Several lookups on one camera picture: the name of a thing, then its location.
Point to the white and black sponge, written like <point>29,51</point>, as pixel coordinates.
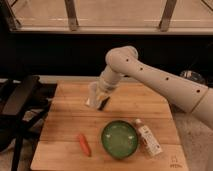
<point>105,102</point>

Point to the black chair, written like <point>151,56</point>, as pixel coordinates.
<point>29,101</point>

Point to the green ceramic bowl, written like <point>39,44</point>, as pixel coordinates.
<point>119,139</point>

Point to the round metal lamp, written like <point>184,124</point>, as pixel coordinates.
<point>193,76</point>

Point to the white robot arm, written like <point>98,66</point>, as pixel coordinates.
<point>189,96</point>

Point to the white labelled bottle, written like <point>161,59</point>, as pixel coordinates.
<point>152,145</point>

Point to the orange carrot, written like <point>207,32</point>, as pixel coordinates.
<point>84,145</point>

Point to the translucent ceramic cup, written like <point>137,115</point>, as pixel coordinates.
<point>95,98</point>

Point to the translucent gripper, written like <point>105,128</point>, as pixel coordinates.
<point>103,90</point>

